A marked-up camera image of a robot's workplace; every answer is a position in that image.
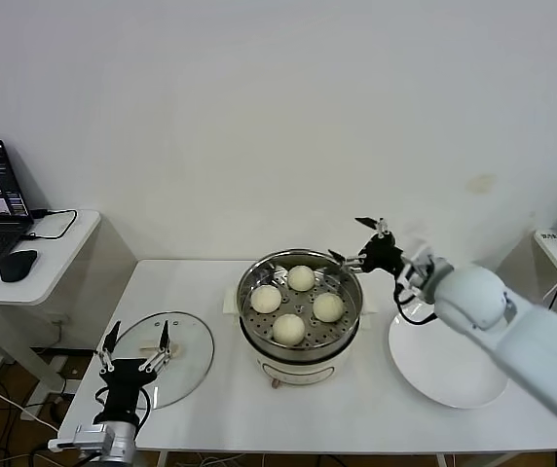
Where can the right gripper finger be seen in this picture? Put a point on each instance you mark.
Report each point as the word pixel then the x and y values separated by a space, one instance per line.
pixel 368 223
pixel 344 260

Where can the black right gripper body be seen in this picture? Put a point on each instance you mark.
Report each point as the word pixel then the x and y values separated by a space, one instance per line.
pixel 383 254

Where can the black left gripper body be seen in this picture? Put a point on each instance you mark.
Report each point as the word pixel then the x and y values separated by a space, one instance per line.
pixel 123 382

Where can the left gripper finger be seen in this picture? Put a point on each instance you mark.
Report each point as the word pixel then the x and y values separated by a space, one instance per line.
pixel 113 336
pixel 165 336

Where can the round glass pot lid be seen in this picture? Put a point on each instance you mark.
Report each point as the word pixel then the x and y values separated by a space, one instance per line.
pixel 188 340

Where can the white steamed baozi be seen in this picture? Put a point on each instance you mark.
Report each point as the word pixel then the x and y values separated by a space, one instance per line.
pixel 289 329
pixel 301 278
pixel 328 307
pixel 266 299

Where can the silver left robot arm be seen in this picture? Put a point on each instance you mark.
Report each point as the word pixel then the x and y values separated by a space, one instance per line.
pixel 123 445

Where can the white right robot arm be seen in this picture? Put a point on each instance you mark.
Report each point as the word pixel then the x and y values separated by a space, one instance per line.
pixel 527 340

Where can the perforated steel steamer basket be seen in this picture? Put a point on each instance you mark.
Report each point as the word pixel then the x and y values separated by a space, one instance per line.
pixel 346 287

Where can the white rounded side table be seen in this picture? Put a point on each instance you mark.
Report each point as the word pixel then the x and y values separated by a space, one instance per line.
pixel 59 272

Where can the round white plate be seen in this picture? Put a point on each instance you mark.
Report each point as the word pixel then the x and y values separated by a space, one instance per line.
pixel 429 362

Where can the black computer mouse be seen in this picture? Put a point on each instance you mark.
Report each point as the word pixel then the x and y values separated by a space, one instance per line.
pixel 18 266

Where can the cream electric cooker pot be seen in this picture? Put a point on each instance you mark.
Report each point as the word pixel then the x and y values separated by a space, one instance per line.
pixel 298 370

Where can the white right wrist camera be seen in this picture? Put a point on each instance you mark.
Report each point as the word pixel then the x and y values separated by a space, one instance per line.
pixel 417 267

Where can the white wall socket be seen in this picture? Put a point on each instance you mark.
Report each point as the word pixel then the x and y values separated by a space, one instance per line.
pixel 63 321

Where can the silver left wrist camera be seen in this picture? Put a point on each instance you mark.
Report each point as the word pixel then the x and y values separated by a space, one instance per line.
pixel 84 438

